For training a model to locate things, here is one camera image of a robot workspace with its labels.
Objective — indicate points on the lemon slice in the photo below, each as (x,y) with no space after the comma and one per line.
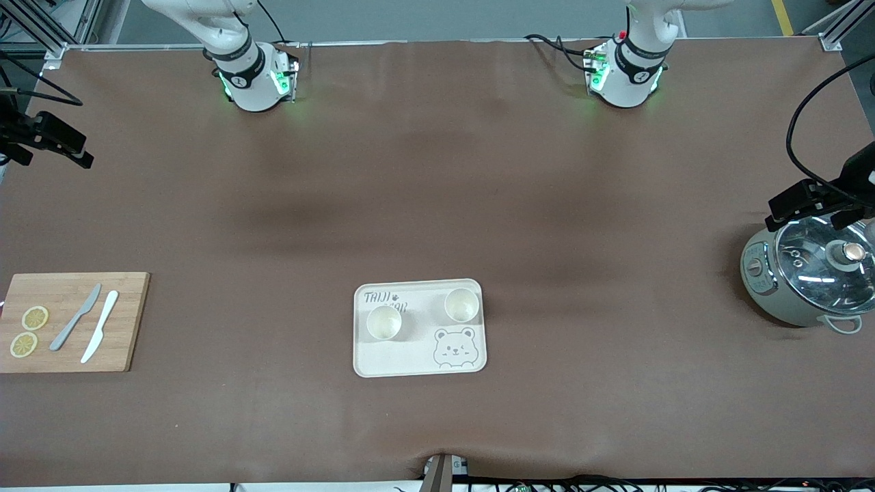
(35,318)
(24,345)

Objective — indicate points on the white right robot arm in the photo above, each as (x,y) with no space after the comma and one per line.
(249,75)

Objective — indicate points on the cream bear print tray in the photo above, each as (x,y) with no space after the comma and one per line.
(417,352)

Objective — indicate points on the bamboo cutting board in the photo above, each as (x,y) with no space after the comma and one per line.
(68,294)

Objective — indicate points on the grey plastic knife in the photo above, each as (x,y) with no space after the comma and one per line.
(75,319)

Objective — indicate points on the aluminium frame profile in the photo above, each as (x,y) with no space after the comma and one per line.
(41,27)
(837,27)

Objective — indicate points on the white IKEA cup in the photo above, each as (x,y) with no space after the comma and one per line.
(384,323)
(461,305)

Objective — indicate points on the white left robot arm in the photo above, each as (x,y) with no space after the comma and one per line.
(625,75)

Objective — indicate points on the glass pot lid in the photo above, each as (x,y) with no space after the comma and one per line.
(820,273)

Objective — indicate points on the grey electric cooking pot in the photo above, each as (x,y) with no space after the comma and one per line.
(769,287)

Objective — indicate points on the brown table cover mat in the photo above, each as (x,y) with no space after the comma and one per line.
(437,171)

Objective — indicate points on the white plastic knife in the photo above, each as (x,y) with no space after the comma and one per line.
(100,328)

